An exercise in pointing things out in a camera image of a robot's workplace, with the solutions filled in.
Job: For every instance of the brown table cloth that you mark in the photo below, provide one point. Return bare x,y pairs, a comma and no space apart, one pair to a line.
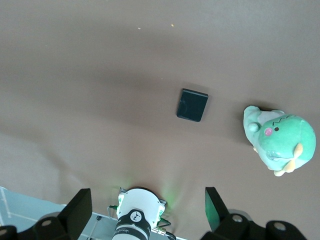
100,75

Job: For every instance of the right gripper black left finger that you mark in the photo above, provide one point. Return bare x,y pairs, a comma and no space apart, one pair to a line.
75,215

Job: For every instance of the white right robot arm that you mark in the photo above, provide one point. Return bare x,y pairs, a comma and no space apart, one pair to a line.
137,202

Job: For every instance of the green dinosaur plush toy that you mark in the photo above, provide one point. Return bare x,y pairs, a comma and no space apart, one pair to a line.
282,140

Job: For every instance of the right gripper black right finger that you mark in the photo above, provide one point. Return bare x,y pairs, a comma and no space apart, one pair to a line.
216,210

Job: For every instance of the small black phone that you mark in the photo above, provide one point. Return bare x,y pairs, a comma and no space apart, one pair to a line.
192,105

